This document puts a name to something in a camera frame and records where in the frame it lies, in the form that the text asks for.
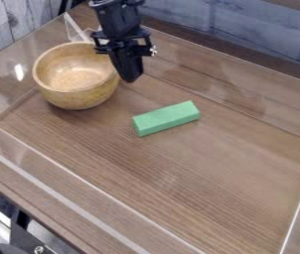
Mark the wooden bowl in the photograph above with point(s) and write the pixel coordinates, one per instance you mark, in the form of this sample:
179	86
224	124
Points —
75	77

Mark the clear acrylic front wall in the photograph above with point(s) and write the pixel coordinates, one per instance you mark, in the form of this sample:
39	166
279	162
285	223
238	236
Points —
96	223

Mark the clear acrylic corner bracket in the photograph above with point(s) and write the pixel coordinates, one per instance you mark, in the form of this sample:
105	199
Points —
78	34

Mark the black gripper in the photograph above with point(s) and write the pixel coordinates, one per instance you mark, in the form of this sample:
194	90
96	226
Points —
122	39

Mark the black table leg bracket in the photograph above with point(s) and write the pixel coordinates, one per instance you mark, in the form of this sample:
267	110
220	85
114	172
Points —
22	238

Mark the green stick block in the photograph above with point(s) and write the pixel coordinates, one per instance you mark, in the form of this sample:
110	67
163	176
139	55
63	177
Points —
165	118

